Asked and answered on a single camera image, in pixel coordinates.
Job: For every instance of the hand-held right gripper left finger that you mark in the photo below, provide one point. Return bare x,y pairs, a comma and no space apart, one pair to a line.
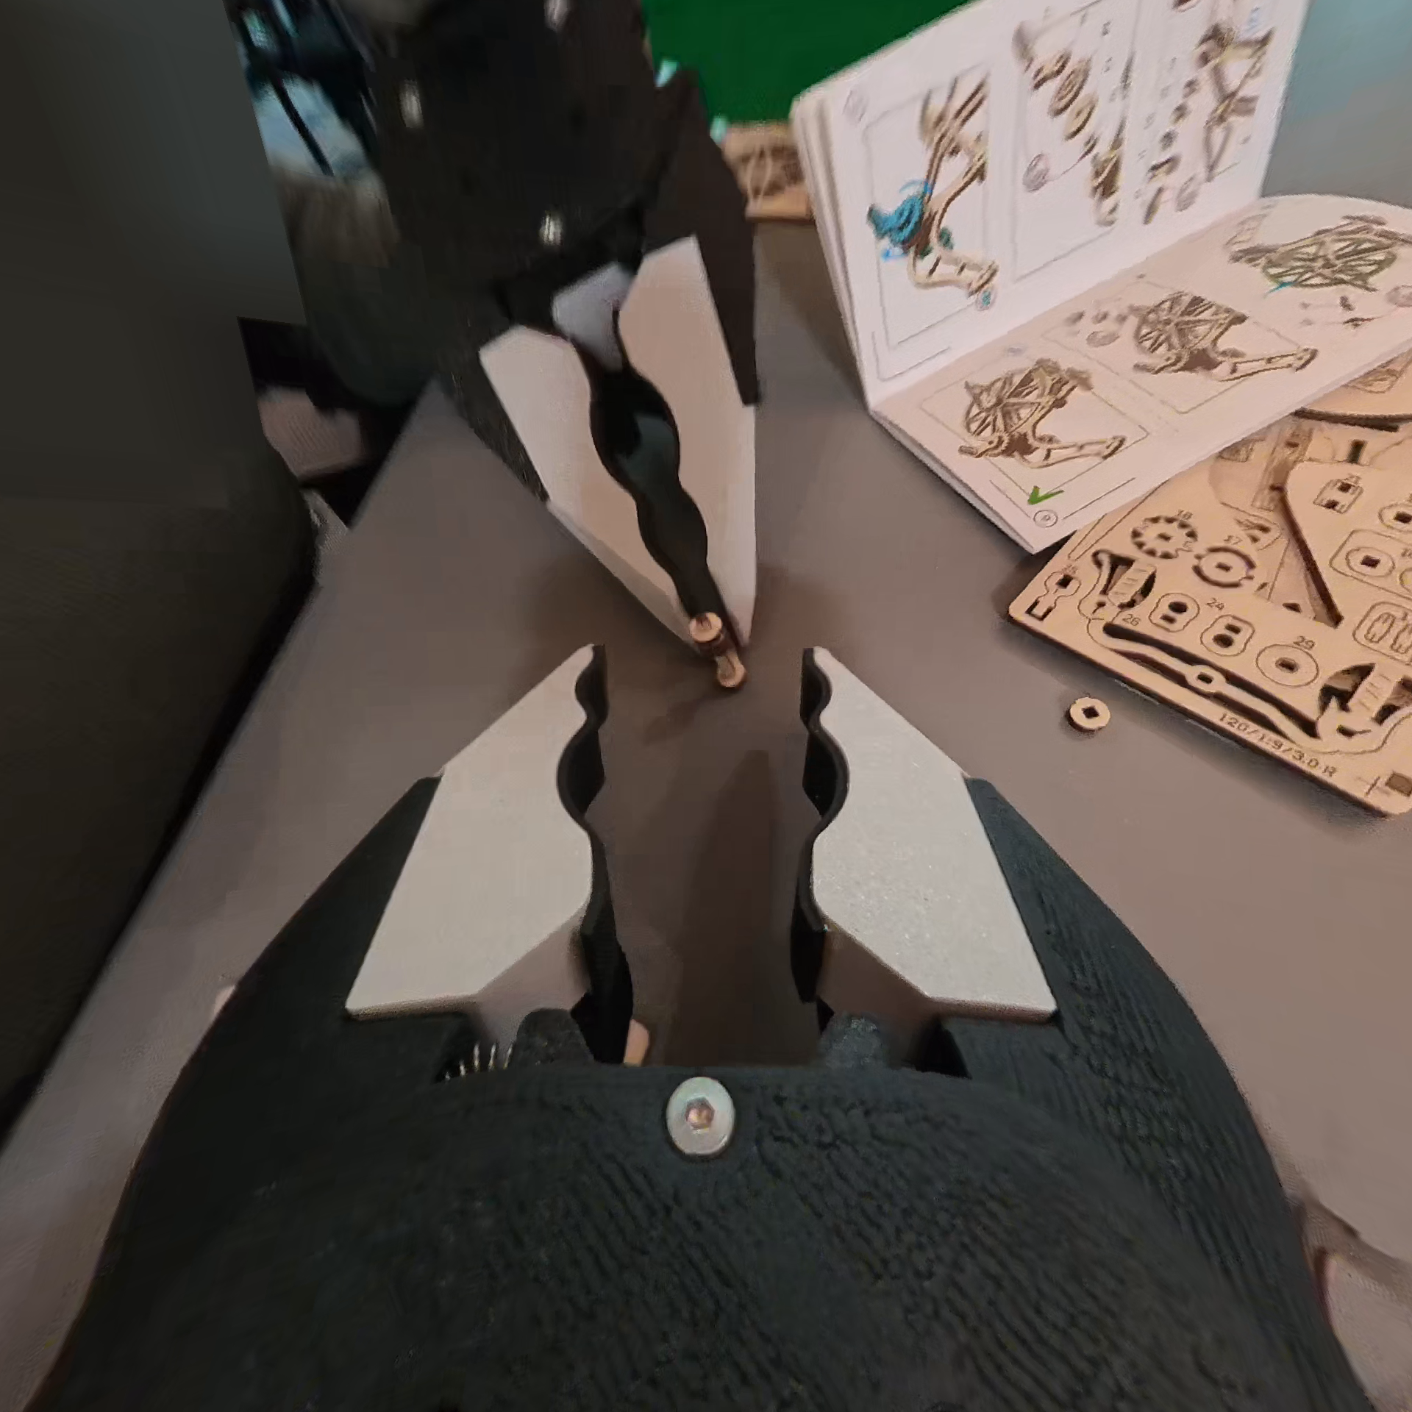
487,883

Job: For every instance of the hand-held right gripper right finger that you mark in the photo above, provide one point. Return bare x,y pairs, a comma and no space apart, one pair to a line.
915,883

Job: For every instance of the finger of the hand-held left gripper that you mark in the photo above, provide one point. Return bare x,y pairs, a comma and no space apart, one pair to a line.
552,441
707,364

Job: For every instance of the small wooden axle part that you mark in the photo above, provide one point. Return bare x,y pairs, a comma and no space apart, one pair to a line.
729,671

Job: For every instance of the round-pattern wooden parts sheet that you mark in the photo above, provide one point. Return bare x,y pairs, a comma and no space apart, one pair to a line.
772,177

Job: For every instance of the wooden model parts sheet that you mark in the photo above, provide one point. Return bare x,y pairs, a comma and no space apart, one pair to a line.
1214,685

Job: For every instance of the small wooden washer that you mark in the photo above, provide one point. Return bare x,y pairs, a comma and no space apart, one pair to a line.
1090,715

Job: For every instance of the green plastic bin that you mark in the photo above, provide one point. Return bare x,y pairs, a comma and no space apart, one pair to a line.
772,56

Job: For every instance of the open instruction booklet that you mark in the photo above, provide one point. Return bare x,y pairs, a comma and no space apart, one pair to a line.
1104,332

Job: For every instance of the person's dark olive jacket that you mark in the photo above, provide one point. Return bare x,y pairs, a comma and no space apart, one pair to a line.
110,663

